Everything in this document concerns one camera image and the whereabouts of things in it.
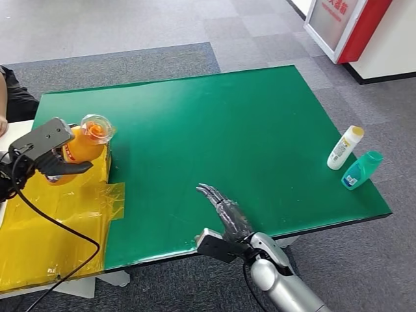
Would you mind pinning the person's hand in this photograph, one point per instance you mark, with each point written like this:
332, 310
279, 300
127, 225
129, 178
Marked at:
3, 127

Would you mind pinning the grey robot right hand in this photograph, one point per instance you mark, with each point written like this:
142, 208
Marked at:
232, 219

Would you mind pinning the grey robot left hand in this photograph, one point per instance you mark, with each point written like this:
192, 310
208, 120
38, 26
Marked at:
65, 168

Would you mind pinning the orange bottle with clear cap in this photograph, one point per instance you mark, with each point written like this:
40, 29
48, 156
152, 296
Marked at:
83, 148

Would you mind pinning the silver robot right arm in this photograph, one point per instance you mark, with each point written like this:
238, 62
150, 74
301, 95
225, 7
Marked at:
279, 288

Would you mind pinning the person's forearm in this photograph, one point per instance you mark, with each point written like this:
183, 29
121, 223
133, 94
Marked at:
2, 99

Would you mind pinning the white bottle with yellow cap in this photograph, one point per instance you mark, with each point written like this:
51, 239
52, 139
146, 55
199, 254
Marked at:
341, 150

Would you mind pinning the teal translucent bottle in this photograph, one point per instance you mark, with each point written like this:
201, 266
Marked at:
361, 170

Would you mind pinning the person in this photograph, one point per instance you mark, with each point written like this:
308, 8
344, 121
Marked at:
20, 103

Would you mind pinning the yellow taped cardboard box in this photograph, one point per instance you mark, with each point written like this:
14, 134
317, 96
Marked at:
48, 228

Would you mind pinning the green table mat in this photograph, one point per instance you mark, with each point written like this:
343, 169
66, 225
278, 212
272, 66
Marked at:
211, 129

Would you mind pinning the red and white display stand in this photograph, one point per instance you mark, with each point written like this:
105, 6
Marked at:
364, 30

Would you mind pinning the white counter with black base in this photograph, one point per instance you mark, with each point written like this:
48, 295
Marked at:
389, 47

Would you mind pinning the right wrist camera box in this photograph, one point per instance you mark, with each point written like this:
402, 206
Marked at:
214, 247

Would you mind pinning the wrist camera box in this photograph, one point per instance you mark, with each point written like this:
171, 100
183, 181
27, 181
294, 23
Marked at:
42, 137
214, 247

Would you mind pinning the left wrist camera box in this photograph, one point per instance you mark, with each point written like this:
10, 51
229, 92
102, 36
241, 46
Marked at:
42, 137

